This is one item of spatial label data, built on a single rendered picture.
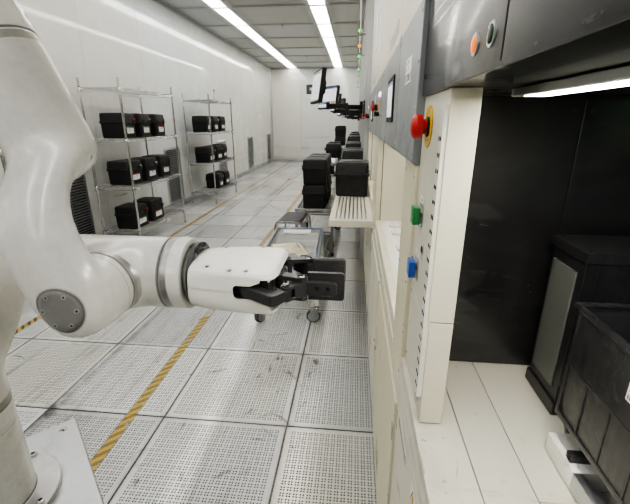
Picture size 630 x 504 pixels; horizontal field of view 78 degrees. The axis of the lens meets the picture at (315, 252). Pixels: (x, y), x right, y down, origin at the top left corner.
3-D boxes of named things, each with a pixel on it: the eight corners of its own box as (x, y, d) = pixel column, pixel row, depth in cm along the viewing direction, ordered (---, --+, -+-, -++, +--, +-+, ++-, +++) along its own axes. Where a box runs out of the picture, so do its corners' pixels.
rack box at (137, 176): (130, 185, 430) (126, 161, 422) (107, 185, 435) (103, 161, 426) (146, 181, 458) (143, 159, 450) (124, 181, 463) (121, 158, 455)
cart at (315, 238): (275, 273, 368) (273, 223, 352) (330, 274, 365) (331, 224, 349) (254, 324, 275) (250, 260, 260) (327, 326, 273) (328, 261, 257)
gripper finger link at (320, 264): (294, 273, 51) (345, 275, 50) (290, 282, 48) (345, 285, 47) (293, 249, 50) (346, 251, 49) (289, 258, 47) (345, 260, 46)
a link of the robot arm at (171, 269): (192, 288, 53) (214, 289, 52) (162, 320, 44) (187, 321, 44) (186, 228, 50) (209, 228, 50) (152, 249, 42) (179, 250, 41)
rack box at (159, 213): (154, 221, 481) (152, 200, 473) (133, 221, 485) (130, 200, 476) (166, 216, 510) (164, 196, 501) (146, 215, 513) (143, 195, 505)
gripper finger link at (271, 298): (227, 284, 45) (273, 276, 47) (244, 313, 38) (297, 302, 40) (226, 274, 44) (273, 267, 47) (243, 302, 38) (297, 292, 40)
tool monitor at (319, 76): (310, 114, 369) (310, 73, 358) (364, 114, 364) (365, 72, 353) (305, 114, 330) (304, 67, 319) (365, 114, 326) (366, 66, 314)
